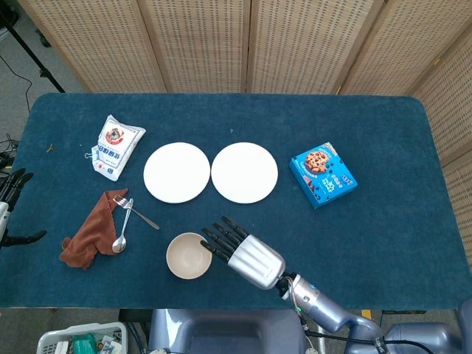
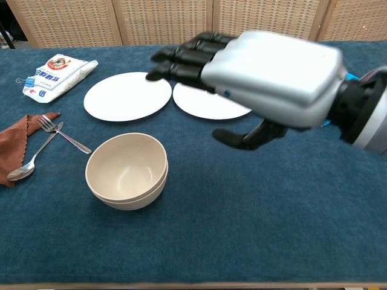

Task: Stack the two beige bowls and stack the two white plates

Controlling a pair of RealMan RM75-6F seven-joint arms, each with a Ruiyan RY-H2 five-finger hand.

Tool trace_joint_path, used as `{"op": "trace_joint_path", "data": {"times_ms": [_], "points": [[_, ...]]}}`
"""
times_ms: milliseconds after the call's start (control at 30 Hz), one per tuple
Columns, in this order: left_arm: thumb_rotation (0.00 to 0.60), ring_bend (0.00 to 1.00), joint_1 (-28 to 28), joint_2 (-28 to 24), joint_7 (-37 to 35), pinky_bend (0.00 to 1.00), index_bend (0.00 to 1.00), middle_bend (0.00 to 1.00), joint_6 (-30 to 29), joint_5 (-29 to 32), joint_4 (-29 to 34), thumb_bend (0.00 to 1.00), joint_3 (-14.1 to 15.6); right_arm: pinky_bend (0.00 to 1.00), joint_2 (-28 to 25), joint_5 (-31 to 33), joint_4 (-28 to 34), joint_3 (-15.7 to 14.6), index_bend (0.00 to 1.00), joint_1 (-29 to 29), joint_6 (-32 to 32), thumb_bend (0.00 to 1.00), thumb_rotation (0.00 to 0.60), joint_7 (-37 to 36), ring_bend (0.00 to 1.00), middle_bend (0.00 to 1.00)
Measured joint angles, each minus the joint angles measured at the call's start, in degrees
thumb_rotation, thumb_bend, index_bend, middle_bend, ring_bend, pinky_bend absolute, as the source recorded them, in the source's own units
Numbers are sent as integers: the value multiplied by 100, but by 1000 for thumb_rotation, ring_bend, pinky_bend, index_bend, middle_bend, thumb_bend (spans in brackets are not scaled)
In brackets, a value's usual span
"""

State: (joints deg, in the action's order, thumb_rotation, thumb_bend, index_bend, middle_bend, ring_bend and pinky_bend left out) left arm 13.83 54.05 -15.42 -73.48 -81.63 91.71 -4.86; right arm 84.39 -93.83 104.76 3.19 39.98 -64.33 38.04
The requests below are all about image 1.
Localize woven rattan folding screen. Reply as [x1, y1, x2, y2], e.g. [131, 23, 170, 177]
[16, 0, 472, 266]

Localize blue cookie box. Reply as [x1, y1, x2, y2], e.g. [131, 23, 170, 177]
[288, 142, 358, 210]

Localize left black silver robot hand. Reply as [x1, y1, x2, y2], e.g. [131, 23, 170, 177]
[0, 168, 48, 248]

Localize white plastic basket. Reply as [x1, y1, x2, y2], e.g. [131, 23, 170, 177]
[36, 322, 128, 354]

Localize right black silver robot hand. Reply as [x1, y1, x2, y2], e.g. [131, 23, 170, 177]
[201, 216, 287, 291]

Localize white sugar bag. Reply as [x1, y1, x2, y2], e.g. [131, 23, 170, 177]
[91, 114, 146, 182]

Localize dark blue table cloth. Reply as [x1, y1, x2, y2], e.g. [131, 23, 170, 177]
[0, 91, 472, 310]

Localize black tripod stand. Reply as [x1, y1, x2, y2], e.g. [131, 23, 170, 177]
[0, 10, 66, 93]

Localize silver spoon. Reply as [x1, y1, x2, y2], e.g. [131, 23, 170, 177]
[111, 198, 134, 254]

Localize blue-grey robot torso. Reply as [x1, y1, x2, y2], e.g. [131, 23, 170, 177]
[148, 308, 307, 354]

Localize black floor cables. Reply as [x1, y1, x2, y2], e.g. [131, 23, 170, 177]
[0, 134, 19, 178]

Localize white round plate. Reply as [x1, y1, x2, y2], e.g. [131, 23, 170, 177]
[210, 142, 279, 204]
[143, 142, 211, 204]

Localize silver fork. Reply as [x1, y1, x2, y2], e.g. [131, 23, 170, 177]
[112, 195, 161, 231]

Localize brown cloth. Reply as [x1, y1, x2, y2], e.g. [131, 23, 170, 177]
[59, 187, 129, 270]

